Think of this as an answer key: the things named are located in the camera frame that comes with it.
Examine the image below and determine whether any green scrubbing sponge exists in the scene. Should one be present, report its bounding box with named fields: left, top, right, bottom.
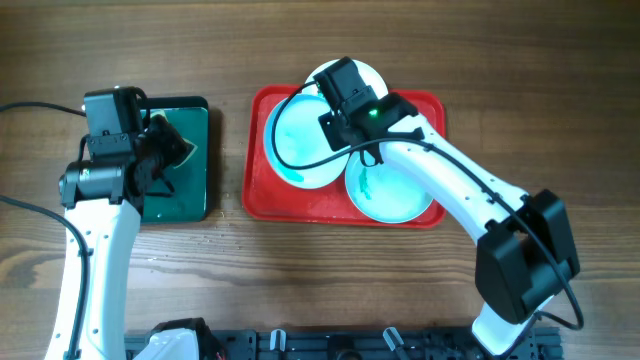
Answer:
left=148, top=112, right=196, bottom=167

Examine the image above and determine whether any black tray with water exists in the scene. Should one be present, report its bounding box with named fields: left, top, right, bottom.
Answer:
left=142, top=96, right=210, bottom=225

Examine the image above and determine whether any light blue plate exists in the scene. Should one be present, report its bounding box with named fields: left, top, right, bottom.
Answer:
left=263, top=94, right=349, bottom=189
left=345, top=152, right=433, bottom=224

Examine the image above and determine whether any white plate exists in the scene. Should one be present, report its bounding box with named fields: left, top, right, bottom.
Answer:
left=301, top=59, right=389, bottom=98

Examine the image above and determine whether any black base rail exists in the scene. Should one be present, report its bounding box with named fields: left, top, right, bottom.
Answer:
left=124, top=327, right=564, bottom=360

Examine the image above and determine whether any red plastic tray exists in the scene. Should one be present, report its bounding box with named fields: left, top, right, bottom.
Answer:
left=242, top=84, right=446, bottom=229

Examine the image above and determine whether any right black cable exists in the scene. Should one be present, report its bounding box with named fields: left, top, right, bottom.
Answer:
left=269, top=79, right=585, bottom=332

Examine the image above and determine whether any black cable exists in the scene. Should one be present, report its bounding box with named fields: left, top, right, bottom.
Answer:
left=0, top=87, right=151, bottom=360
left=269, top=79, right=585, bottom=332

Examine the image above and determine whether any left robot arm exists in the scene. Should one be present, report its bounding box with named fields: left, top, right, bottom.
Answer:
left=46, top=110, right=199, bottom=359

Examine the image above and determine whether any left black cable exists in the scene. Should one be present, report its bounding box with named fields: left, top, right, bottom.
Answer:
left=0, top=87, right=151, bottom=360

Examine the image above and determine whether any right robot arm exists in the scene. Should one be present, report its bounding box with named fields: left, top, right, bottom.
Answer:
left=321, top=92, right=584, bottom=356

